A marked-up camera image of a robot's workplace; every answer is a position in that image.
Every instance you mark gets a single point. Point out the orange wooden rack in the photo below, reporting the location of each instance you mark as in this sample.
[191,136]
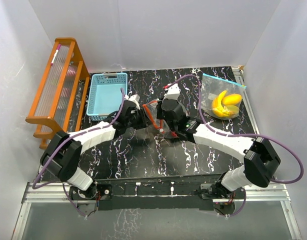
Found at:
[60,99]

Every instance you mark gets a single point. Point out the red zip clear bag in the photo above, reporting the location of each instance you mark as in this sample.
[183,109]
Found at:
[160,125]

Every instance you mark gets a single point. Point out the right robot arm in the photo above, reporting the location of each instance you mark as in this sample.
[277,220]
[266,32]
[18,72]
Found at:
[257,155]

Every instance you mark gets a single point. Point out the light blue plastic basket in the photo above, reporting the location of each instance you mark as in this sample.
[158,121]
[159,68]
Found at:
[106,94]

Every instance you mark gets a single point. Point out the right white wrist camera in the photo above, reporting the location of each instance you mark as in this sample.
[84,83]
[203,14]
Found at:
[172,92]

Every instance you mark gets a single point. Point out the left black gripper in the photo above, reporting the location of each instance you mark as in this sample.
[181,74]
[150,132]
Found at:
[144,120]

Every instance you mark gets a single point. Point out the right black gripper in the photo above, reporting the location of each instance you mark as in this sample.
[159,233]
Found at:
[159,110]

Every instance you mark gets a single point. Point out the blue zip clear bag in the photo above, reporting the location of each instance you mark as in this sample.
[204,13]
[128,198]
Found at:
[212,86]

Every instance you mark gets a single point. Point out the aluminium frame rail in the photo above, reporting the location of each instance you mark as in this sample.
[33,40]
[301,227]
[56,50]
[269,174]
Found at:
[265,214]

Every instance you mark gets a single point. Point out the black base bar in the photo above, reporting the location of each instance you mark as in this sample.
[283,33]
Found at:
[202,192]

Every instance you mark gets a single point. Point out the pink white marker pen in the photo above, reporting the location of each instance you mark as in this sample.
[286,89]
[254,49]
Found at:
[55,54]

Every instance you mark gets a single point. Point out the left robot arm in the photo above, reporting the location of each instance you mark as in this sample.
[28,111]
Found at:
[62,155]

